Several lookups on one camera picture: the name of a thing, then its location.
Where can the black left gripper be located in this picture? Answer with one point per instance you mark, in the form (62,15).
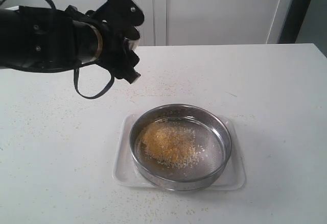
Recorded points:
(114,56)

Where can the stainless steel cup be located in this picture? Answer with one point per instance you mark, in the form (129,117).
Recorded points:
(131,44)

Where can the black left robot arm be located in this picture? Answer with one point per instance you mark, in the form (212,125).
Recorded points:
(44,40)

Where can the yellow and white grain mixture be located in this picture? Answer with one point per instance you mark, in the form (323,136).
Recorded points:
(171,144)

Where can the round steel mesh sieve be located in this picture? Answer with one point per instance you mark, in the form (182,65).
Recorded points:
(211,134)

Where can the white cabinet doors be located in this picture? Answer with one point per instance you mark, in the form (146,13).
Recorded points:
(218,22)

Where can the clear plastic tray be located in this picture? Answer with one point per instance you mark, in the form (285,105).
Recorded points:
(126,174)

